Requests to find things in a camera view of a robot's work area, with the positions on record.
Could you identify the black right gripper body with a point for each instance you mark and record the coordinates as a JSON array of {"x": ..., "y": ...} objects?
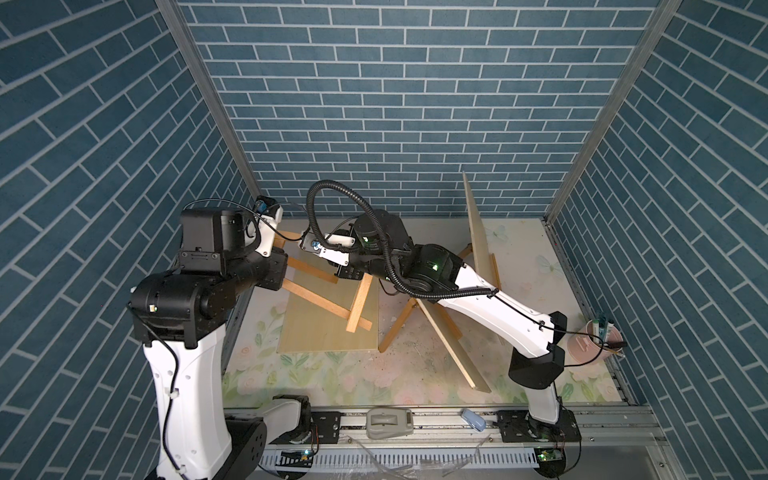
[{"x": 361, "y": 265}]

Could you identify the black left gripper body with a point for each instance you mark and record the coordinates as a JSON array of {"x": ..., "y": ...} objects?
[{"x": 270, "y": 269}]

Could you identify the plywood board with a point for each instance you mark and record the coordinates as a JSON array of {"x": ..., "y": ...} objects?
[
  {"x": 450, "y": 336},
  {"x": 303, "y": 344},
  {"x": 477, "y": 231}
]

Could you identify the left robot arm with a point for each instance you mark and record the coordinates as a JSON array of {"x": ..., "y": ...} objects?
[{"x": 180, "y": 320}]

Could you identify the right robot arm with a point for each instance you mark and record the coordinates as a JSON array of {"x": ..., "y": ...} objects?
[{"x": 436, "y": 276}]

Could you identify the left green circuit board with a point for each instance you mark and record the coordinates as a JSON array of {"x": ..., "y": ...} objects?
[{"x": 303, "y": 459}]

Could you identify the green circuit board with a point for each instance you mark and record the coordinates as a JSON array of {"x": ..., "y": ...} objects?
[
  {"x": 303, "y": 459},
  {"x": 551, "y": 462}
]

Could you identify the pink cup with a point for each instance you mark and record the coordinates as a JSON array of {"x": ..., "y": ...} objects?
[{"x": 596, "y": 341}]

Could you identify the right green circuit board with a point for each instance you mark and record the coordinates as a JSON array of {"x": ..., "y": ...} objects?
[{"x": 551, "y": 462}]

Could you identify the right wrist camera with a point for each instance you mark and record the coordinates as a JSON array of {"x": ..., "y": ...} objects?
[{"x": 334, "y": 248}]

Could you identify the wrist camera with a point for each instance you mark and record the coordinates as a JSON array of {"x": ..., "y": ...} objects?
[
  {"x": 215, "y": 241},
  {"x": 334, "y": 248}
]

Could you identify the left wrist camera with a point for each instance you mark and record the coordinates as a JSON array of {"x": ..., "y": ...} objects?
[{"x": 215, "y": 241}]

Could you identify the grey remote on rail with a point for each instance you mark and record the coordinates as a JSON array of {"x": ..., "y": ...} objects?
[{"x": 388, "y": 422}]

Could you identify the aluminium front rail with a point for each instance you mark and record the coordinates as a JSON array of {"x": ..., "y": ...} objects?
[{"x": 618, "y": 442}]

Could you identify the blue white object on rail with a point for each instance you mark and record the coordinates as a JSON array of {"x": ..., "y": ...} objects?
[{"x": 473, "y": 419}]

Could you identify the left aluminium corner post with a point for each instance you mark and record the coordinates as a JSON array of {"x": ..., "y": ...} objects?
[{"x": 181, "y": 33}]

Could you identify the aluminium corner post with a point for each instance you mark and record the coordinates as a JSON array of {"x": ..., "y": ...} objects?
[
  {"x": 181, "y": 33},
  {"x": 657, "y": 24}
]

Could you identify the right aluminium corner post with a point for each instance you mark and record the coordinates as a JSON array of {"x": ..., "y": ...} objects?
[{"x": 657, "y": 24}]

